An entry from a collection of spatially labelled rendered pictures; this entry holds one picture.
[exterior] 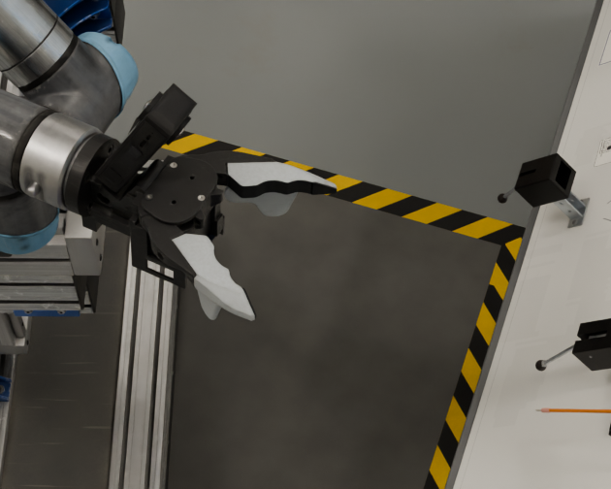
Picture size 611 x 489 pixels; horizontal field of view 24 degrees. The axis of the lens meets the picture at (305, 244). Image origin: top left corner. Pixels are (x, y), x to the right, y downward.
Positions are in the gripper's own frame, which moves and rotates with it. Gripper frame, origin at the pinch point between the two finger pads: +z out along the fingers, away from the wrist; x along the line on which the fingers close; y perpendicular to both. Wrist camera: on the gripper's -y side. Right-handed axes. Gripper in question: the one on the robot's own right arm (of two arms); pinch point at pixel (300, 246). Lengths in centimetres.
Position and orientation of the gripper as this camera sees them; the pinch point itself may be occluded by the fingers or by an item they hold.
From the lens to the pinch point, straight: 113.1
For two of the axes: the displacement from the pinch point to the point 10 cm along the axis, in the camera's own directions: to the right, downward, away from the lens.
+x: -4.4, 6.8, -5.8
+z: 9.0, 3.8, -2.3
